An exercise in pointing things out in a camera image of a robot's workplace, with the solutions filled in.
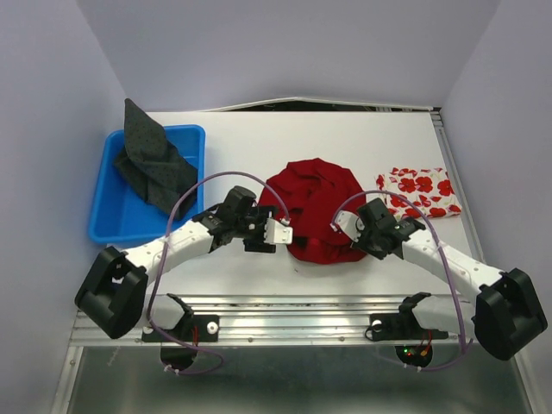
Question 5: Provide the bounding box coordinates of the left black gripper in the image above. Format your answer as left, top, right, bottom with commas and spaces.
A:
233, 205, 277, 253

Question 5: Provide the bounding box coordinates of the white red poppy skirt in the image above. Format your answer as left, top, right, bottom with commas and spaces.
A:
375, 167, 462, 219

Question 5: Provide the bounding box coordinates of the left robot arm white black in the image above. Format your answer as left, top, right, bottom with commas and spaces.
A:
74, 186, 292, 340

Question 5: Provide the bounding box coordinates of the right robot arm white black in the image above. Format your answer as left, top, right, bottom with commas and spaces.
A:
338, 199, 548, 361

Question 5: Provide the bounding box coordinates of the blue plastic bin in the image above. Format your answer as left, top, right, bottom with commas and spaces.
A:
88, 124, 205, 246

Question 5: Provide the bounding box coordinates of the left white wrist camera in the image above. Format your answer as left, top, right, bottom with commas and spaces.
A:
264, 218, 293, 245

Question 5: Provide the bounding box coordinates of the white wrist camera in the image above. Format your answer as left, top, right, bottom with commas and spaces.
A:
330, 210, 366, 242
264, 218, 293, 245

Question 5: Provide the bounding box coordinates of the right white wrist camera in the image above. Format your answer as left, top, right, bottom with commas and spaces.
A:
330, 210, 366, 242

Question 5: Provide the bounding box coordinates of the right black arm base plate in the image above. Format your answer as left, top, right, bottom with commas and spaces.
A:
364, 313, 449, 342

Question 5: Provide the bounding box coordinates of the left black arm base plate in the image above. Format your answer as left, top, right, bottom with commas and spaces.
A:
141, 314, 220, 344

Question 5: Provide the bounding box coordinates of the aluminium frame rail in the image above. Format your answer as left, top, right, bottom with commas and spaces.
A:
51, 274, 547, 413

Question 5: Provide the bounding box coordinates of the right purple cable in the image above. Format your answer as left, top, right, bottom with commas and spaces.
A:
330, 190, 475, 373

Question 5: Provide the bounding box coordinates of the purple cable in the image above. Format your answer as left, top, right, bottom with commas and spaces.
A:
146, 171, 291, 375
330, 190, 475, 373

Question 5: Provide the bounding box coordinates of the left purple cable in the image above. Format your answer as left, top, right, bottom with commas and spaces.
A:
146, 171, 291, 375

